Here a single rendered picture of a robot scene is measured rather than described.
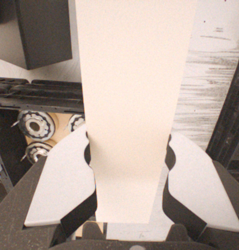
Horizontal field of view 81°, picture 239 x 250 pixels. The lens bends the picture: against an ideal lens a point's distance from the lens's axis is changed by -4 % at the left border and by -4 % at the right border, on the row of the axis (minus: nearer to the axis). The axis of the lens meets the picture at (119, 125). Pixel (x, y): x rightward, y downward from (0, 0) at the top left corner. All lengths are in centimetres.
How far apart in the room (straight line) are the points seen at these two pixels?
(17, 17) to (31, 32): 3
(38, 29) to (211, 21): 45
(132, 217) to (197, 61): 48
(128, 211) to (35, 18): 34
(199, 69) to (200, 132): 25
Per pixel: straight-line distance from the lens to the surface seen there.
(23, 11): 31
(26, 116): 45
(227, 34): 59
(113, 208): 18
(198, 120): 63
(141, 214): 19
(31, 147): 50
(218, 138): 129
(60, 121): 45
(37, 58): 32
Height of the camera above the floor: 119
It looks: 61 degrees down
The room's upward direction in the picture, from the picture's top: 177 degrees counter-clockwise
